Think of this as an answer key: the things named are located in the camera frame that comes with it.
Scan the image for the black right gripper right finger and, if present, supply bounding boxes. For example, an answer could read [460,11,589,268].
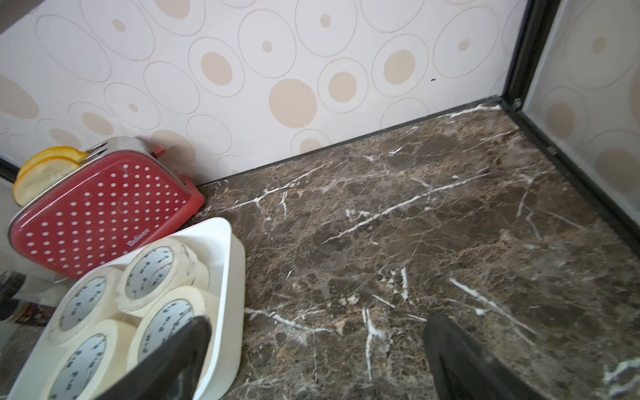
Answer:
[423,313,543,399]

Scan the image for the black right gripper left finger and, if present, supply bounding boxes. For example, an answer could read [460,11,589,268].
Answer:
[99,317,212,400]

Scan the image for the cream masking tape roll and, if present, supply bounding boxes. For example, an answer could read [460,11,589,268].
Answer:
[47,267,123,345]
[127,286,220,378]
[116,238,210,318]
[41,319,137,400]

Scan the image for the white plastic storage box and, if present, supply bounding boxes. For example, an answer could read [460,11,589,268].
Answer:
[8,218,246,399]

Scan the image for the dark pepper grinder bottle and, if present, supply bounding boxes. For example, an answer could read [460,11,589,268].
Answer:
[1,271,55,327]

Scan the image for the red polka dot toaster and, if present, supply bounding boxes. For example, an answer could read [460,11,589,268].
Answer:
[8,137,204,280]

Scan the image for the rear yellow bread slice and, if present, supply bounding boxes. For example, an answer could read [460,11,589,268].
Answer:
[18,146,88,178]

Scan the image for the black vertical frame post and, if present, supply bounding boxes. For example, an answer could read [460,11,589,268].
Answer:
[502,0,561,111]

